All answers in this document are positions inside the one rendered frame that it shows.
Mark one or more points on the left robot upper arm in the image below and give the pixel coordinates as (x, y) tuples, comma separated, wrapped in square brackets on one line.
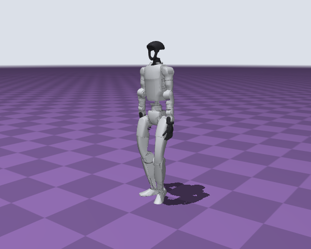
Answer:
[(168, 73)]

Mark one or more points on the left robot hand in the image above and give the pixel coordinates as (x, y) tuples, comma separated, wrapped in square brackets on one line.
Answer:
[(169, 129)]

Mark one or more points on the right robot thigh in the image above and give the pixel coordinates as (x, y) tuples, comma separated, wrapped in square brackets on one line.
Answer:
[(142, 136)]

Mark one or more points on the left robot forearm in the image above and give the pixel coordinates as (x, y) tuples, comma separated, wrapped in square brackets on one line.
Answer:
[(170, 107)]

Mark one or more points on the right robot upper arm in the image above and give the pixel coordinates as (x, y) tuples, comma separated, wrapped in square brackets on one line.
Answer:
[(141, 92)]

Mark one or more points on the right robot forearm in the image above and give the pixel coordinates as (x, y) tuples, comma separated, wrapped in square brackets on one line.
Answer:
[(142, 105)]

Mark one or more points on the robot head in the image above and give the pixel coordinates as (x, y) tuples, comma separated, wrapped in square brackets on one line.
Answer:
[(156, 46)]

